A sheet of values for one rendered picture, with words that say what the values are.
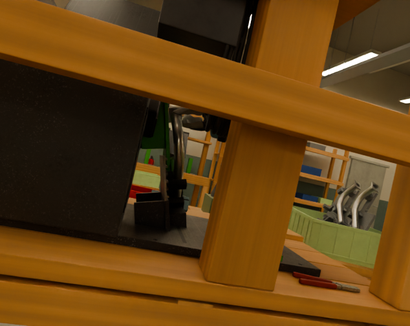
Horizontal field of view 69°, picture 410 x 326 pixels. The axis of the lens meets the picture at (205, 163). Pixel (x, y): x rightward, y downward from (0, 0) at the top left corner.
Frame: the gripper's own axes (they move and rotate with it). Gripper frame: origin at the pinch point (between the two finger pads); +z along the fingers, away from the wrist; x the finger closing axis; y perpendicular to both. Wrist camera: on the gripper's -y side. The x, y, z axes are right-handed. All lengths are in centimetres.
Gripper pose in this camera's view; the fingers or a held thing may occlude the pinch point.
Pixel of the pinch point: (177, 118)
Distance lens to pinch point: 88.7
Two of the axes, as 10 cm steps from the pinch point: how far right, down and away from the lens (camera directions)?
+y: -1.8, -7.2, 6.7
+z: -9.8, 0.6, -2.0
